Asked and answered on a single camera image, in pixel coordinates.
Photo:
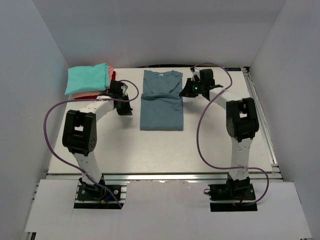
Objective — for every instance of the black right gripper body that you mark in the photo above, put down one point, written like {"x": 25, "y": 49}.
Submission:
{"x": 194, "y": 88}

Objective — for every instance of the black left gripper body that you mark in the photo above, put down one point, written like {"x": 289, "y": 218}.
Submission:
{"x": 124, "y": 108}

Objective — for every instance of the blue t shirt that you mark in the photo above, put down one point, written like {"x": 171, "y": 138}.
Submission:
{"x": 161, "y": 106}

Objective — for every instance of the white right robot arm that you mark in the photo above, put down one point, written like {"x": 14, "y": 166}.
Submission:
{"x": 241, "y": 122}

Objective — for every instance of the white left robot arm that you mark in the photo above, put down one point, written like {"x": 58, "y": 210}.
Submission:
{"x": 80, "y": 129}

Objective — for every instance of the red folded t shirt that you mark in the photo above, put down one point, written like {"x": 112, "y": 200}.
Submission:
{"x": 113, "y": 75}

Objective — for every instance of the pink folded t shirt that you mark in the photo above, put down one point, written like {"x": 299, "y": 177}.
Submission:
{"x": 85, "y": 94}

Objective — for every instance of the blue label sticker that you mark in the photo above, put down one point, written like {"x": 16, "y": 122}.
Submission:
{"x": 233, "y": 69}

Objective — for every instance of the teal folded t shirt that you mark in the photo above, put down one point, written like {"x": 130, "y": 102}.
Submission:
{"x": 87, "y": 78}

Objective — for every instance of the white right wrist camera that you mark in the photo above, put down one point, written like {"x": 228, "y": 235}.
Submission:
{"x": 195, "y": 74}

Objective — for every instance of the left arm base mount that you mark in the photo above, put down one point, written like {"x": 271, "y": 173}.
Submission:
{"x": 93, "y": 197}

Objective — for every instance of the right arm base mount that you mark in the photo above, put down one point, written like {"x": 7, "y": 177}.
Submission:
{"x": 223, "y": 200}

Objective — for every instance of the aluminium table frame rail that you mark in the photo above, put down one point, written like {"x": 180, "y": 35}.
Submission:
{"x": 276, "y": 174}

